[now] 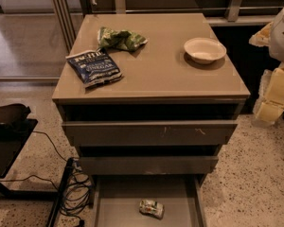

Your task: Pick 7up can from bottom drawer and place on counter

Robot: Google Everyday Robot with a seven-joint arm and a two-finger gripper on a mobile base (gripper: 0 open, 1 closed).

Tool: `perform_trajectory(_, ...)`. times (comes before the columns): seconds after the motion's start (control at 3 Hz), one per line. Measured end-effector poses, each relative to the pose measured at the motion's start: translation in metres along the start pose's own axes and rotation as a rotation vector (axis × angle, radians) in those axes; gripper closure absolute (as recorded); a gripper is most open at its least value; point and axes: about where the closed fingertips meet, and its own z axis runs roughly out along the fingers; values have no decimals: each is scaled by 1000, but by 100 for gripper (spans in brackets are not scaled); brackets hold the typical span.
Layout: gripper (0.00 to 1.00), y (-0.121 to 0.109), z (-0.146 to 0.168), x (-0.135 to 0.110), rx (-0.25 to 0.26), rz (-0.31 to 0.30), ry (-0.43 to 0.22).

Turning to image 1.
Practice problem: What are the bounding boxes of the black cable bundle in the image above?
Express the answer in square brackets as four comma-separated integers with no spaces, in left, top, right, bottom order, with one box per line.
[0,130,94,227]

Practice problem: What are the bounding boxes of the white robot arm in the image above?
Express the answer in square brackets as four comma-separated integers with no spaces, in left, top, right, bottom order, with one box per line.
[249,8,284,127]

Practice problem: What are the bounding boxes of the grey middle drawer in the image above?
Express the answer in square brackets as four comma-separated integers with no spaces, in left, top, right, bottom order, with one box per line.
[80,156,219,175]

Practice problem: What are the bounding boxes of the crushed green 7up can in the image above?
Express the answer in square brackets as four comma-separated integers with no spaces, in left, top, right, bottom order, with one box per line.
[139,199,165,219]

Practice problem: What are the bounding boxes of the black side table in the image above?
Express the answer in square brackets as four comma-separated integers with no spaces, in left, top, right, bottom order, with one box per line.
[0,102,59,201]

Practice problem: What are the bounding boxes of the black power strip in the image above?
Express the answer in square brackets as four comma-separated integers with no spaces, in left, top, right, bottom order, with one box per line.
[45,158,74,227]

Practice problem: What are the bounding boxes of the grey top drawer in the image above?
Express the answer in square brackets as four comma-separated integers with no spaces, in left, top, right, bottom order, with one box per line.
[62,120,237,147]

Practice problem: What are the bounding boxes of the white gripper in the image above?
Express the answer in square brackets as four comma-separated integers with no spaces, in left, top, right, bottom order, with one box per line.
[253,62,284,126]

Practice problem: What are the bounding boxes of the blue vinegar chip bag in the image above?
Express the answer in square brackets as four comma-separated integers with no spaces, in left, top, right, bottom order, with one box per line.
[66,49,122,88]

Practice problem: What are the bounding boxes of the white bowl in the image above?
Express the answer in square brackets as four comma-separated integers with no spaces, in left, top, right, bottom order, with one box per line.
[184,38,226,64]

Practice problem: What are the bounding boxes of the green crumpled chip bag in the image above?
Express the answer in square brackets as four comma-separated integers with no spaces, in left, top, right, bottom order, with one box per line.
[98,26,148,52]

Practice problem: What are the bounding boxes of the metal wall rail frame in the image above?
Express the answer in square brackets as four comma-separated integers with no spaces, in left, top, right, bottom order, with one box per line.
[52,0,284,48]

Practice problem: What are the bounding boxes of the grey bottom drawer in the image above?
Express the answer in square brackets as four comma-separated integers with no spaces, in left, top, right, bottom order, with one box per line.
[92,175,207,227]

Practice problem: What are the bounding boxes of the grey drawer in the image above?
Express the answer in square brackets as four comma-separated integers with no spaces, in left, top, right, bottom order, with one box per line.
[62,120,237,147]
[80,156,219,175]
[92,175,207,227]

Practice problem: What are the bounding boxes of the grey drawer cabinet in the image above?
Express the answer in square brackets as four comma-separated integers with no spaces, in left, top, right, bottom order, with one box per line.
[51,12,251,182]

